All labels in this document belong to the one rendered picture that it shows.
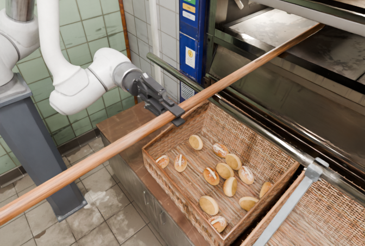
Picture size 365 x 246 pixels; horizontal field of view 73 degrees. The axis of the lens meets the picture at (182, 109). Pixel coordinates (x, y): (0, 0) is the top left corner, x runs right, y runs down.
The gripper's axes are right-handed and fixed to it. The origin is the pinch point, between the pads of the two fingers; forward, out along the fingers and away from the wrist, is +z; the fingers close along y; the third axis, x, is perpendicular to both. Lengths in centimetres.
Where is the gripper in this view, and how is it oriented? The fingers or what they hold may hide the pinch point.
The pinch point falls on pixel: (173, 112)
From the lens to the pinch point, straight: 70.1
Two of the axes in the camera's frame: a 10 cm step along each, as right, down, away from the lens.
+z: 6.6, 5.0, -5.6
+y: 0.0, 7.5, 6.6
